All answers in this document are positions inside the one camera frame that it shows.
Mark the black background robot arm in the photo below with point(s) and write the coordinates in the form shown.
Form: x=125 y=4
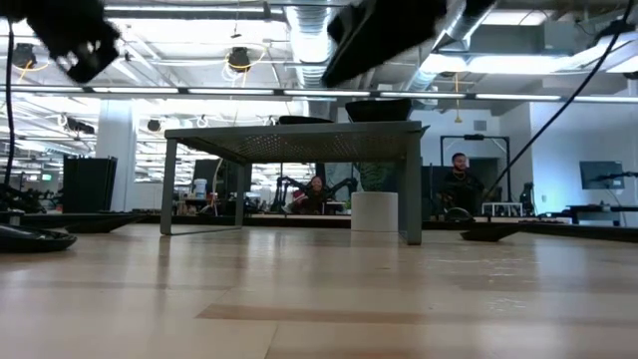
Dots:
x=279 y=189

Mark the person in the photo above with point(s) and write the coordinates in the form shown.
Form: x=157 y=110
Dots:
x=458 y=187
x=314 y=197

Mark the long ceiling light strip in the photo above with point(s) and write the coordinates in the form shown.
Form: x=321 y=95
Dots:
x=229 y=91

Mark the black square mini plate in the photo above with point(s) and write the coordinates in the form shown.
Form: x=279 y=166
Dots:
x=379 y=117

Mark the grey perforated metal riser shelf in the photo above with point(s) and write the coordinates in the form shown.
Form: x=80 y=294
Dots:
x=299 y=134

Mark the wall monitor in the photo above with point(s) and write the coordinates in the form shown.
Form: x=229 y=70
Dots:
x=600 y=174

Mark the black stand frame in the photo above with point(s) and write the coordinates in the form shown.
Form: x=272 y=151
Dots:
x=473 y=136

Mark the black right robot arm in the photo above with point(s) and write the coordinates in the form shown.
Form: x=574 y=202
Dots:
x=481 y=5

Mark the green plant in white pot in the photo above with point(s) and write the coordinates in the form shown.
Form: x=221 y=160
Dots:
x=374 y=212

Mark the black leaf-shaped mini plate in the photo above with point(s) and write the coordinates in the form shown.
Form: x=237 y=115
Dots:
x=305 y=117
x=305 y=122

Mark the black cabinet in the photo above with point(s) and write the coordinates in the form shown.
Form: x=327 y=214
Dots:
x=90 y=184

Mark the white rack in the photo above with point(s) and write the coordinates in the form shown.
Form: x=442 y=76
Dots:
x=502 y=203

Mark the black teardrop mini plate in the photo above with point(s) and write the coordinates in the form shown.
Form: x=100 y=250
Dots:
x=35 y=242
x=491 y=233
x=99 y=225

